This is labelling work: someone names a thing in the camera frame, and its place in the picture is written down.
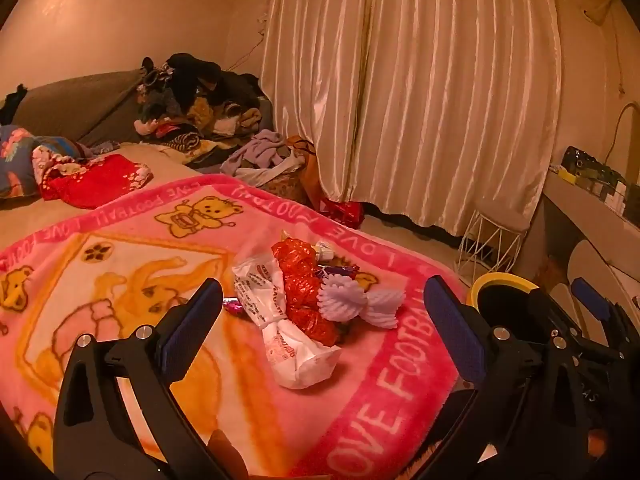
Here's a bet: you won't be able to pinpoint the red printed cloth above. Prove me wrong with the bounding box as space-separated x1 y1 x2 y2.
32 145 153 209

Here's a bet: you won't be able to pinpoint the red gift bag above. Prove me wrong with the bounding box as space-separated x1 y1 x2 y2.
320 197 366 228

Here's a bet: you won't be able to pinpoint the pile of dark clothes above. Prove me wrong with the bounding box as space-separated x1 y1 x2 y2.
132 52 273 161

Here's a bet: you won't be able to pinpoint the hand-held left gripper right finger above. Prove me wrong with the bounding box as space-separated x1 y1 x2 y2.
400 276 606 480

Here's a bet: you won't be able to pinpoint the white wall cable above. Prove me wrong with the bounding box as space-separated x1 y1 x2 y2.
606 102 640 161

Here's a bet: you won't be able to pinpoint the grey headboard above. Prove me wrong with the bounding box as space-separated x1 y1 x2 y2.
10 67 146 143

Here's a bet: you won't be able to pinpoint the white wire stool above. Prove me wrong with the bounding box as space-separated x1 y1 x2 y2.
454 200 531 276

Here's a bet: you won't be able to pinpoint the row of small cosmetic boxes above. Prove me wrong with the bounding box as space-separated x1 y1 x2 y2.
587 180 640 218

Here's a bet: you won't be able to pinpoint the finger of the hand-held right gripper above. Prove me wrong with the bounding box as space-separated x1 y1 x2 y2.
529 287 576 341
572 277 640 356

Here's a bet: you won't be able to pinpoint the white curved drawer cabinet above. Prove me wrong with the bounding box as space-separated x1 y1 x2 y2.
550 240 640 331

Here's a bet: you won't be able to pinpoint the beige bed sheet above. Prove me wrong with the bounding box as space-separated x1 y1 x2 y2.
0 142 211 251

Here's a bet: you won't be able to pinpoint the black cloth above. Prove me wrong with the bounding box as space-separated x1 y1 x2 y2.
0 84 28 123

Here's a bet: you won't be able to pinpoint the red plastic bag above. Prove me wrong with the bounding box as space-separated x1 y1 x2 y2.
271 239 343 346

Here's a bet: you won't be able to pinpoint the orange bag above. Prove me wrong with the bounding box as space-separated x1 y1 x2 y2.
285 135 321 201

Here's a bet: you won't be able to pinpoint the yellow-rimmed black bin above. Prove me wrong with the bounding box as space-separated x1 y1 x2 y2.
466 272 551 341

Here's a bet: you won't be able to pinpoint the cream satin curtain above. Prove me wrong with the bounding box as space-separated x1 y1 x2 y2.
260 0 561 238

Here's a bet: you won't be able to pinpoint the lilac cloth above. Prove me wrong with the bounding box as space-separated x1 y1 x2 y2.
222 130 286 176

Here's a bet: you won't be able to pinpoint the pink printed bear blanket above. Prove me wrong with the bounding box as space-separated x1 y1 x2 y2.
0 175 473 480

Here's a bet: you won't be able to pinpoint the patterned fabric basket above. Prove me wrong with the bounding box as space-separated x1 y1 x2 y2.
260 160 313 206

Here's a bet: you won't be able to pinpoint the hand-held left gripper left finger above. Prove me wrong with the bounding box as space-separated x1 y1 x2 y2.
52 278 251 480

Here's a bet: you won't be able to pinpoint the white desk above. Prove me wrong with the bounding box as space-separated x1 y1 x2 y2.
520 165 640 281

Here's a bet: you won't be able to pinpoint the white printed plastic wrapper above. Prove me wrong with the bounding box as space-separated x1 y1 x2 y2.
232 252 343 390

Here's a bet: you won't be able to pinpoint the shiny purple candy wrappers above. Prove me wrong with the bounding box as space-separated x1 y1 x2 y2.
315 260 381 291

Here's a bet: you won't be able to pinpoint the white cloth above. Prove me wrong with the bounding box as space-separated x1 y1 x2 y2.
240 155 306 183

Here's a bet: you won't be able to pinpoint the blue floral pillow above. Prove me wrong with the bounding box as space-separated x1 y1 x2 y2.
0 125 121 198

